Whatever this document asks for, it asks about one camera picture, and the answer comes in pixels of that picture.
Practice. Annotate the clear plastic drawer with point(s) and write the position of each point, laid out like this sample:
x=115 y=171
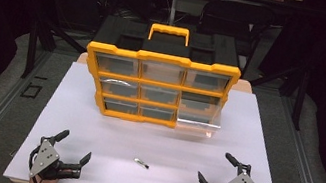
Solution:
x=197 y=124

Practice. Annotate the black metal stand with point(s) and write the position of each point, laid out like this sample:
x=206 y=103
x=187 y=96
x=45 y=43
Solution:
x=32 y=48
x=300 y=95

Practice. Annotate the yellow black drawer organizer cabinet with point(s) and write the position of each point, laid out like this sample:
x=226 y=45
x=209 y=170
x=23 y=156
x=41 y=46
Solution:
x=163 y=58

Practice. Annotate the white table cover sheet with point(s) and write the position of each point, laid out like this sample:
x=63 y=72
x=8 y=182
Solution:
x=115 y=137

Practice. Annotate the grey metal pole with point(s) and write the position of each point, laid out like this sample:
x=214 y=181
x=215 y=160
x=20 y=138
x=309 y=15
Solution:
x=173 y=7

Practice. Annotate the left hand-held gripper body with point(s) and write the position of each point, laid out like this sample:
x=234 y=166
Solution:
x=45 y=156

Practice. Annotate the black chair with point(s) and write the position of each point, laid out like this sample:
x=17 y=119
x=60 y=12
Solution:
x=236 y=19

